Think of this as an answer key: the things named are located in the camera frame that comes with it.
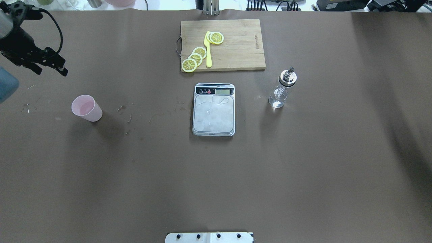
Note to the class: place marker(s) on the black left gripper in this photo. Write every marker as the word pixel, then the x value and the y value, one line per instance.
pixel 19 43

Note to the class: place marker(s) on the pink plastic cup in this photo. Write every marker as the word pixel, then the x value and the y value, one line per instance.
pixel 86 107

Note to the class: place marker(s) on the glass sauce bottle steel cap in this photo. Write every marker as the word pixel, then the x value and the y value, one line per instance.
pixel 279 95

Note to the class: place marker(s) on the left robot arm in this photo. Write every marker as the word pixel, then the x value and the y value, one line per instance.
pixel 19 47

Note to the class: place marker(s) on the silver digital kitchen scale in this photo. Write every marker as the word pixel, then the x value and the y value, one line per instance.
pixel 214 109

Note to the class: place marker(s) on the lemon slice front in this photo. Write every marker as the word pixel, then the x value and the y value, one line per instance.
pixel 189 65

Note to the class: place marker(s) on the lemon slice middle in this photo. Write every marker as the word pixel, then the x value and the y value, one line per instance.
pixel 197 58

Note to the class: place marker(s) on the lemon slice back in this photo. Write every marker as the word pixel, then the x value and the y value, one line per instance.
pixel 201 51

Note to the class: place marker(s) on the yellow plastic knife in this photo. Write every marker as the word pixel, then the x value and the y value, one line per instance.
pixel 208 57

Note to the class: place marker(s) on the lemon slice under top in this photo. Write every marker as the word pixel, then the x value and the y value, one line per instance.
pixel 208 37

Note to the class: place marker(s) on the lemon slice top right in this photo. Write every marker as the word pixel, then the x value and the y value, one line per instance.
pixel 217 38

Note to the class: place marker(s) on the bamboo cutting board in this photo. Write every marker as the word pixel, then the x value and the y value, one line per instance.
pixel 242 48

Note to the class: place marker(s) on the aluminium frame post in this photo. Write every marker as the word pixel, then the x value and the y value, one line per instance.
pixel 211 7

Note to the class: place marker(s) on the white metal base plate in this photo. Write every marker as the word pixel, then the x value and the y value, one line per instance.
pixel 210 237

